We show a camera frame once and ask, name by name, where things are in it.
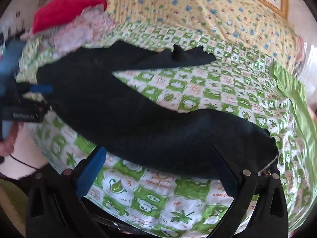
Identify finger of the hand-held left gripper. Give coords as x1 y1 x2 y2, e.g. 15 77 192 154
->
27 85 54 94

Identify pink floral cloth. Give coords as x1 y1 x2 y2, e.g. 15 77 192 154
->
20 7 117 53

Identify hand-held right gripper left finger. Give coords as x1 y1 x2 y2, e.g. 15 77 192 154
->
26 147 107 238

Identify thin black cord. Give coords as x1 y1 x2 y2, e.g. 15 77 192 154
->
9 154 39 171

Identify person's left forearm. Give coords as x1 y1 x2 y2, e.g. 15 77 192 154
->
11 123 51 180

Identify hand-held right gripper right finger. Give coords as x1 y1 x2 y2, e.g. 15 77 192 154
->
212 146 289 238

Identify black pants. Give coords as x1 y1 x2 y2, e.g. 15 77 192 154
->
37 40 277 179

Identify red cloth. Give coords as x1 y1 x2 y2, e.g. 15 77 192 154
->
32 0 108 34

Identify green checked bed sheet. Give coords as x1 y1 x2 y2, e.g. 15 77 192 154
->
15 21 313 238

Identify yellow floral quilt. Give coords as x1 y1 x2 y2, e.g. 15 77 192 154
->
102 0 302 63

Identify green satin cloth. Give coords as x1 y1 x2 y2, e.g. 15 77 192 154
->
269 60 317 231

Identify person's left hand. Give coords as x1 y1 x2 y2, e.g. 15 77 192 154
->
0 125 19 157

